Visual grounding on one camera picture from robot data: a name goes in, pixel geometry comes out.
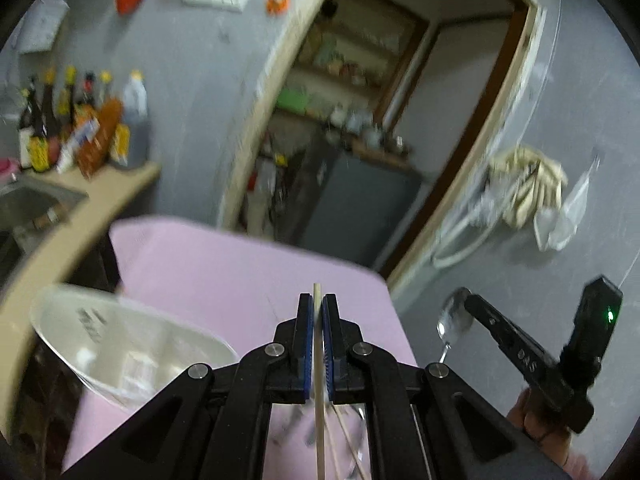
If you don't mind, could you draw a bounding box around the clear hanging plastic bag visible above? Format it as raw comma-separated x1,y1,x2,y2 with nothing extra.
534,151,601,252

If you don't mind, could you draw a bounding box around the wine bottle white label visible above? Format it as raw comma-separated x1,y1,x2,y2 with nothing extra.
17,76,39,169

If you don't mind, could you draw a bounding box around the wooden shelf unit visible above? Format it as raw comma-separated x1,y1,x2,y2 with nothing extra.
283,0,428,124

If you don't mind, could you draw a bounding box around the orange wall hook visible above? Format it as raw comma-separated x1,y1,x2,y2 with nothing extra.
265,0,291,16

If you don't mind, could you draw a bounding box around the person's right hand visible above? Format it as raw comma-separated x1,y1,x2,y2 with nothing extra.
506,388,591,479

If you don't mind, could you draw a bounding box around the dark soy sauce bottle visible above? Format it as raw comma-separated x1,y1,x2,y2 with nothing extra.
28,67,61,174

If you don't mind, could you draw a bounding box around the grey cabinet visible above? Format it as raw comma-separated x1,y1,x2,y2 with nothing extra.
277,141,423,268

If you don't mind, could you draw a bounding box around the steel kitchen sink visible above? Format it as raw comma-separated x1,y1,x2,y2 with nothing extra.
1,177,88,246

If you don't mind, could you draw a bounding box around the white wall box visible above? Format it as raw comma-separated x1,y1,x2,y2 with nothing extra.
17,0,70,54

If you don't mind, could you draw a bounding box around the white hose loop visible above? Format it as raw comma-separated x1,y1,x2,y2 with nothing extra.
430,199,507,270

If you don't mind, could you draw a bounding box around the black tracker with green light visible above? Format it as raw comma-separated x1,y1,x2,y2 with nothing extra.
559,275,623,390

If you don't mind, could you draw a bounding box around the wooden chopstick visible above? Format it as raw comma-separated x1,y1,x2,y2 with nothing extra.
312,283,326,480
332,406,370,479

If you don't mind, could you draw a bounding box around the green box on shelf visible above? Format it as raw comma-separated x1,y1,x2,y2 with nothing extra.
276,88,309,115

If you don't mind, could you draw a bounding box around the brown snack packet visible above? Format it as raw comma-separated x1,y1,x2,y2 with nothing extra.
76,98,124,179

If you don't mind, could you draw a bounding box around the white plastic utensil holder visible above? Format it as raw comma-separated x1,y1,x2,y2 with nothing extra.
30,284,239,410

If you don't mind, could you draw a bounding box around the steel spoon apart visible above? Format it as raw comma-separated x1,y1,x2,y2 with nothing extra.
436,287,474,363

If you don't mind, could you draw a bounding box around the large dark vinegar jug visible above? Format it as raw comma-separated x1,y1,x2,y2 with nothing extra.
110,70,150,170

